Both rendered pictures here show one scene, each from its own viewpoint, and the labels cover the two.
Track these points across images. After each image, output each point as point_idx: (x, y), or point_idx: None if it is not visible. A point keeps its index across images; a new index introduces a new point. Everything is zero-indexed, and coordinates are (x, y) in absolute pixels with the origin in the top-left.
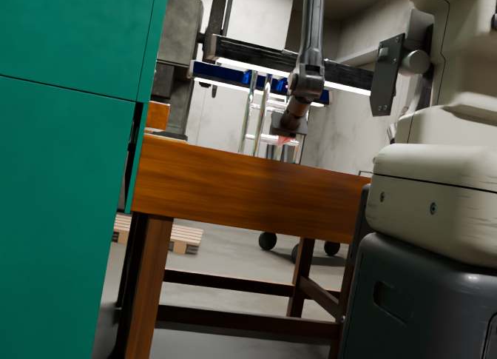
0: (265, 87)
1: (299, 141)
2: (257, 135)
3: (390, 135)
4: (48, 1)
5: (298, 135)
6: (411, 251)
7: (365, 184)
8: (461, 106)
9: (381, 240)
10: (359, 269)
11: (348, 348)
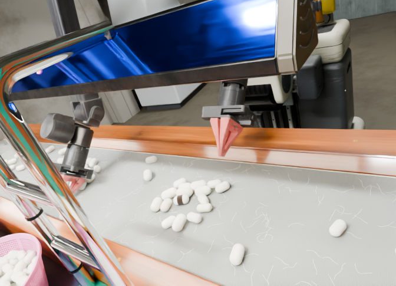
0: (53, 165)
1: (58, 232)
2: (119, 263)
3: (66, 130)
4: None
5: (50, 226)
6: (345, 53)
7: (313, 65)
8: None
9: (343, 59)
10: (345, 72)
11: (346, 94)
